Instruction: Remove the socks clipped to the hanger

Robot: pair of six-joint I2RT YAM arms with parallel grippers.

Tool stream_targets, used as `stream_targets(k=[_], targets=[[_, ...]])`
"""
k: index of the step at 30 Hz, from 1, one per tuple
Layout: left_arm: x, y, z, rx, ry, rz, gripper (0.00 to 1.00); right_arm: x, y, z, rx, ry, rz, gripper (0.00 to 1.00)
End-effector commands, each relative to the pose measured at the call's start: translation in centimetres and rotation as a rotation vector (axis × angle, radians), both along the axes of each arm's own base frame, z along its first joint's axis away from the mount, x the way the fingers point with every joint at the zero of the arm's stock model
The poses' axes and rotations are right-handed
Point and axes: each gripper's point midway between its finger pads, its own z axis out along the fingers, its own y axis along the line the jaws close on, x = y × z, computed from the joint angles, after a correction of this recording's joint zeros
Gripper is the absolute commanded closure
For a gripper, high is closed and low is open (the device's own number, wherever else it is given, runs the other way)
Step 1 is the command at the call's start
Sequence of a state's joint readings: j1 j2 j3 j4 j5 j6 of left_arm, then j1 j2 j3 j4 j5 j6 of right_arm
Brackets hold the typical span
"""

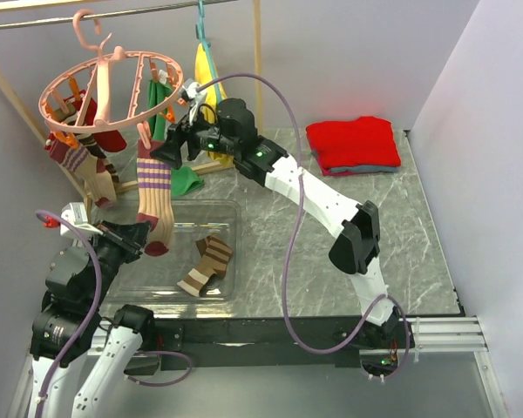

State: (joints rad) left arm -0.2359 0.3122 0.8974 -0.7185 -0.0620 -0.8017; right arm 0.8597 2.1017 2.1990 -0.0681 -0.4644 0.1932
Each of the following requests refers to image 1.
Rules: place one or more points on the clear plastic bin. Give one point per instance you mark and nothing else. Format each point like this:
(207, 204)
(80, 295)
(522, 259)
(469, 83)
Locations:
(154, 280)

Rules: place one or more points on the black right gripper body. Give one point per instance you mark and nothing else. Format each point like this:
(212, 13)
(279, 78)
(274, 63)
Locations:
(206, 138)

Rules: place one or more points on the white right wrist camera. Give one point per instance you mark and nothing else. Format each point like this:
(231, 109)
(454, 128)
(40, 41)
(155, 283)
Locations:
(192, 98)

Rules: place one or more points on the yellow cloth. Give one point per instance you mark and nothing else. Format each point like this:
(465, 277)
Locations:
(203, 74)

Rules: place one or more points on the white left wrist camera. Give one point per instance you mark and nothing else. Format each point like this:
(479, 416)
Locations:
(74, 213)

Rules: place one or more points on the pink round clip hanger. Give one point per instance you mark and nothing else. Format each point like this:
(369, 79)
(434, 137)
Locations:
(94, 114)

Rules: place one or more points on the aluminium rail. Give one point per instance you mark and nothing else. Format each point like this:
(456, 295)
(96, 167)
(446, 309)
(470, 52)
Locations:
(448, 334)

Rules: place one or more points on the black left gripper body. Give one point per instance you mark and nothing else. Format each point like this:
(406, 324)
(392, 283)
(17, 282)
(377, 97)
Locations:
(109, 255)

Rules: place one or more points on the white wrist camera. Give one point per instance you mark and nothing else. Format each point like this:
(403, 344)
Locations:
(192, 98)
(74, 213)

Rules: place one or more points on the black base beam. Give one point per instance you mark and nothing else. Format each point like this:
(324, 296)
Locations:
(251, 342)

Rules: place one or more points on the red folded shirt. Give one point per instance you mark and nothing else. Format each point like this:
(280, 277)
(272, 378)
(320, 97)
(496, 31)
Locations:
(364, 134)

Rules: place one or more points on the grey folded shirt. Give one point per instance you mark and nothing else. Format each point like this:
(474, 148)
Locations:
(347, 162)

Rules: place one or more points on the brown striped sock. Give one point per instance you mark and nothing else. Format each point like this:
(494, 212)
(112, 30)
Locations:
(215, 256)
(95, 150)

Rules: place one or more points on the teal clothes hanger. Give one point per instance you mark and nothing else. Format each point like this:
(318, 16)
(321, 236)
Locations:
(200, 32)

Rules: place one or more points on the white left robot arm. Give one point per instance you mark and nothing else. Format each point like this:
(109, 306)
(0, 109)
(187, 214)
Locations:
(62, 333)

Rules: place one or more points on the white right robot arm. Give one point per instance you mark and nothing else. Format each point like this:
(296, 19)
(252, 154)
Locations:
(354, 226)

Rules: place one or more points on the beige purple striped sock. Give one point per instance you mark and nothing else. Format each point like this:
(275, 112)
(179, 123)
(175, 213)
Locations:
(155, 203)

